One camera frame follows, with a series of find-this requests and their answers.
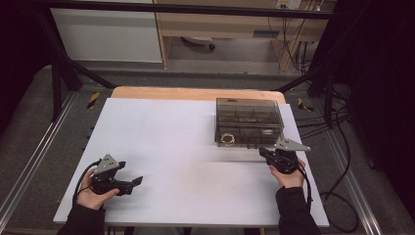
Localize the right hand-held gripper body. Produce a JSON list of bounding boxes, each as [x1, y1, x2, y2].
[[269, 138, 311, 174]]

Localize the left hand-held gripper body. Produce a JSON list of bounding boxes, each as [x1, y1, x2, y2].
[[90, 154, 126, 196]]

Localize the smoky transparent storage box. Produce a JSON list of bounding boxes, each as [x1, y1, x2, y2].
[[213, 97, 288, 150]]

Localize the person's right hand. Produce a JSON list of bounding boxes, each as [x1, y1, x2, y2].
[[269, 159, 306, 189]]

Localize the person's left hand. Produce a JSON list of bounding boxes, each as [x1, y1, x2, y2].
[[76, 169, 120, 211]]

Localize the black metal stand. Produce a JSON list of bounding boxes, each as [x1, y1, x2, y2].
[[32, 9, 116, 121], [275, 58, 339, 128]]

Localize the black curtain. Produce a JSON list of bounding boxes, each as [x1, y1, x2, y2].
[[0, 0, 63, 138], [309, 0, 415, 223]]

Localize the office chair base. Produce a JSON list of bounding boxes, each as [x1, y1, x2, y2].
[[180, 36, 216, 52]]

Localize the white cabinet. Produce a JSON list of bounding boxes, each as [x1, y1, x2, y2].
[[49, 8, 163, 64]]

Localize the light wooden desk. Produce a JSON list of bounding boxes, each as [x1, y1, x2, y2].
[[153, 0, 337, 72]]

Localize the white power strip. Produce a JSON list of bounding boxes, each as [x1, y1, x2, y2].
[[275, 0, 302, 10]]

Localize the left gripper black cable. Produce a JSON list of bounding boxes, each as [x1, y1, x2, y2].
[[71, 159, 102, 207]]

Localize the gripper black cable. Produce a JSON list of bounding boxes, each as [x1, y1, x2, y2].
[[71, 159, 102, 207], [297, 162, 313, 212]]

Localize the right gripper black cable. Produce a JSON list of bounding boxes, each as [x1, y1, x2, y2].
[[297, 162, 313, 212]]

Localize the bundle of black floor cables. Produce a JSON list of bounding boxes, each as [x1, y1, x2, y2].
[[293, 94, 351, 140]]

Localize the long black floor cable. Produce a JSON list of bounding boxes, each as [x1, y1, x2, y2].
[[319, 111, 360, 234]]

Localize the aluminium floor rail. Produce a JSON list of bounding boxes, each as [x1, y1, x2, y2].
[[0, 92, 77, 223], [326, 130, 383, 235]]

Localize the hanging cables under desk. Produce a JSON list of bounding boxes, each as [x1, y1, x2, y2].
[[267, 0, 326, 72]]

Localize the black horizontal frame bar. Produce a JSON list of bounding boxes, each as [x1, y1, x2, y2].
[[32, 0, 334, 21]]

